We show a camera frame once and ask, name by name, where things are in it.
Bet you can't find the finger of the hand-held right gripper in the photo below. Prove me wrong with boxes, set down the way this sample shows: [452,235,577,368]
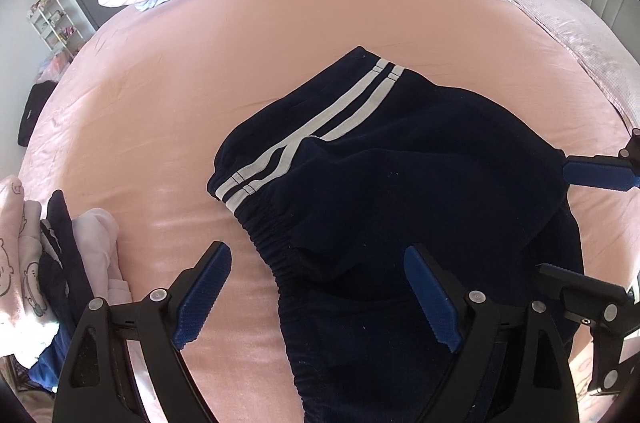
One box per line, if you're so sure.
[537,263,640,399]
[562,128,640,194]

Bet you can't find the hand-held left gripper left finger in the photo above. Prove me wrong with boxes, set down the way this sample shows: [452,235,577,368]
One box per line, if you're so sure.
[52,240,233,423]

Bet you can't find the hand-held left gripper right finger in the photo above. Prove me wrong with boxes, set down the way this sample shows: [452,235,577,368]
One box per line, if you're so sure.
[404,244,581,423]

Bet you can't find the navy shorts with white stripes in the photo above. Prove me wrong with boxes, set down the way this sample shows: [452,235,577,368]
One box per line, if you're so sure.
[206,46,593,423]

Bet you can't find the pale pink garment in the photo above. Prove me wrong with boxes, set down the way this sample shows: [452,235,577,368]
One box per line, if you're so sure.
[72,208,133,309]

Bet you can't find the pale pink textured pillow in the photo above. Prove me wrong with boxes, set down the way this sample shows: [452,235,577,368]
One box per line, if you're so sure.
[492,0,640,129]

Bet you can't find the navy garment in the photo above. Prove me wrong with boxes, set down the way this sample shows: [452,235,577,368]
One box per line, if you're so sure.
[37,189,108,354]

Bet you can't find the blue cloth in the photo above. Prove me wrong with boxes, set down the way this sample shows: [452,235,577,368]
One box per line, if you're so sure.
[27,318,71,394]

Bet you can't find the white bear-print cloth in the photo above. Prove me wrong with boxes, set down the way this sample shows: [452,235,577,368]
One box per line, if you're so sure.
[0,176,61,369]

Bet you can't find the pink bed sheet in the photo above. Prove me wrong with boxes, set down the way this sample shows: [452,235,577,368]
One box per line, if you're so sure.
[17,0,640,423]

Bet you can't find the black bag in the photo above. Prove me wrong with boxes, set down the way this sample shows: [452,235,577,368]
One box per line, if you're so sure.
[17,82,58,148]

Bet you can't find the pink cloth bundle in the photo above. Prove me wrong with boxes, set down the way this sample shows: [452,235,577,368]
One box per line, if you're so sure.
[37,50,73,84]

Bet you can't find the white wire shelf rack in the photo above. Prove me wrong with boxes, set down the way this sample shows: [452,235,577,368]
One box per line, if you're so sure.
[27,0,83,54]

